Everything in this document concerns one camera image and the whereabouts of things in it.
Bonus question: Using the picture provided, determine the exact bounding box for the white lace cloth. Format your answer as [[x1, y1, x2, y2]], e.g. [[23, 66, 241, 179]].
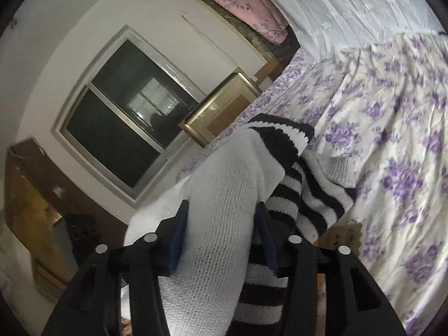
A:
[[245, 0, 446, 69]]

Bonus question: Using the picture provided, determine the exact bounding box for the window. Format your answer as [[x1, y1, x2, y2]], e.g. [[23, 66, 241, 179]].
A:
[[52, 26, 208, 208]]

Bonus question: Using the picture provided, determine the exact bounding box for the wooden bedside cabinet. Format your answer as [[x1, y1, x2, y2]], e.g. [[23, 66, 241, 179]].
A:
[[178, 72, 264, 148]]

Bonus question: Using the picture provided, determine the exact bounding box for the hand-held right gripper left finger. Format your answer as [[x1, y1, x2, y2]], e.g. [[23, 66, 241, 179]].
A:
[[40, 199, 190, 336]]

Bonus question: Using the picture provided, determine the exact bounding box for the white black striped knit sweater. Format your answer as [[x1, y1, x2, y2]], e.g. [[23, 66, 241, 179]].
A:
[[121, 114, 358, 336]]

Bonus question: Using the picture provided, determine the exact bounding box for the mottled stone ledge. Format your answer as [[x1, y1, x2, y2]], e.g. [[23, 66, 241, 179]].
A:
[[199, 0, 278, 62]]

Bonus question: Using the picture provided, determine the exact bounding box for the black object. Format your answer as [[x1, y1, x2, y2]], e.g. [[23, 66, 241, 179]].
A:
[[64, 213, 106, 267]]

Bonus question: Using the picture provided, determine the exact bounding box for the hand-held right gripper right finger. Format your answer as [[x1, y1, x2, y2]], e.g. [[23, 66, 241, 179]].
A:
[[255, 202, 408, 336]]

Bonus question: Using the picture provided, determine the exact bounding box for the small purple floral bed sheet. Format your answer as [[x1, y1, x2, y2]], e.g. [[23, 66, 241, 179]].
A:
[[175, 47, 338, 183]]

